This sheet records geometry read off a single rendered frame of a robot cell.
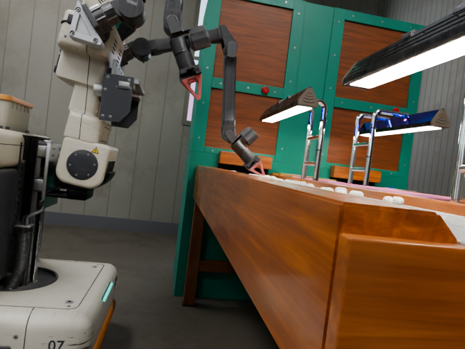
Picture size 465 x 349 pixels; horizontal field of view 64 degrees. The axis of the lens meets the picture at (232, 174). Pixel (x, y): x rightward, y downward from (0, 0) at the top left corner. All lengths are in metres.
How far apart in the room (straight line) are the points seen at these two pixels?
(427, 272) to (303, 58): 2.04
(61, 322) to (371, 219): 1.09
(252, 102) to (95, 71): 1.04
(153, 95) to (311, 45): 2.03
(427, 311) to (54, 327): 1.10
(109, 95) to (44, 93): 2.78
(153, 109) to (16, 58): 1.36
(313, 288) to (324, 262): 0.04
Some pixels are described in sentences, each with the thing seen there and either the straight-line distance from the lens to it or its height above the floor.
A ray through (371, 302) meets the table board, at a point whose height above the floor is 0.69.
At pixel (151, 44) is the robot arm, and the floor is 1.25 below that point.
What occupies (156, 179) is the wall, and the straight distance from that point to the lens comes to 3.90.
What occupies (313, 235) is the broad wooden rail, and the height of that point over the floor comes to 0.73.
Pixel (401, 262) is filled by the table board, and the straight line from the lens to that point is 0.34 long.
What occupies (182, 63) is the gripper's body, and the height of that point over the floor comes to 1.09.
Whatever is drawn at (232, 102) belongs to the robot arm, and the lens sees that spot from 1.68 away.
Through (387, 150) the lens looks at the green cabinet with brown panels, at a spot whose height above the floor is 1.00.
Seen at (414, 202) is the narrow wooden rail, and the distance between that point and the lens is 0.96.
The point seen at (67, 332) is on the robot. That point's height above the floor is 0.23.
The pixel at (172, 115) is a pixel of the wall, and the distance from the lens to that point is 3.91.
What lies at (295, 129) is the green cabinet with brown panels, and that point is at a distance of 2.24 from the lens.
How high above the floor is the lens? 0.78
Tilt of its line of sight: 1 degrees down
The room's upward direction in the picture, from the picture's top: 7 degrees clockwise
